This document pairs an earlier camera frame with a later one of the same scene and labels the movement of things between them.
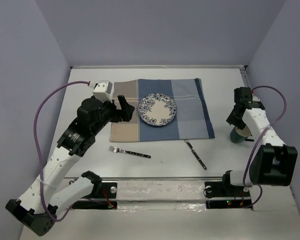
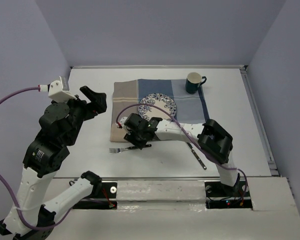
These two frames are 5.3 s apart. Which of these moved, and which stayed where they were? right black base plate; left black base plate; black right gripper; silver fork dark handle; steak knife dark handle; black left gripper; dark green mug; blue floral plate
Moved: black left gripper; silver fork dark handle; dark green mug; black right gripper
Stayed: left black base plate; right black base plate; steak knife dark handle; blue floral plate
